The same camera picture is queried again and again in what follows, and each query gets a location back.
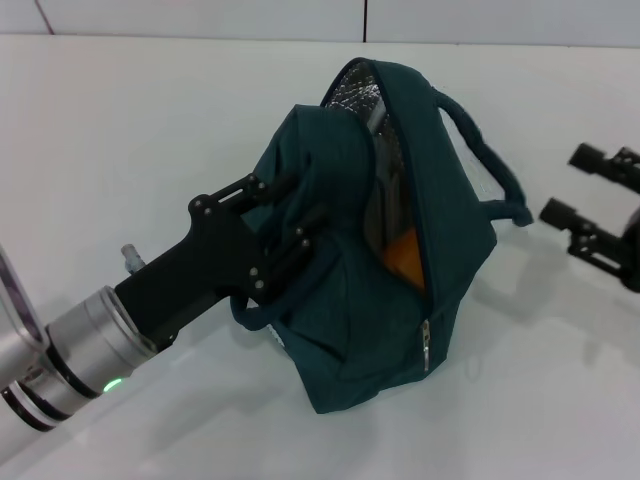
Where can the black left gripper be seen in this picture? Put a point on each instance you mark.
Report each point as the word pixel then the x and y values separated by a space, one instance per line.
pixel 200 270

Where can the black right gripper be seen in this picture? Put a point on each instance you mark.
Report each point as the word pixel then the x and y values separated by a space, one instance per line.
pixel 631 250

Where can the orange pear-shaped fruit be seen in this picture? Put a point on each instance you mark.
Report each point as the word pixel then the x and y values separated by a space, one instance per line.
pixel 405 260

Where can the dark teal fabric lunch bag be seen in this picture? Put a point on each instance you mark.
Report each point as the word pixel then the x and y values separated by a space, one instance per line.
pixel 430 215

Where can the silver left wrist stud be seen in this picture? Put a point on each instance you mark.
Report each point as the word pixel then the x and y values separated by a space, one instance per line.
pixel 131 257

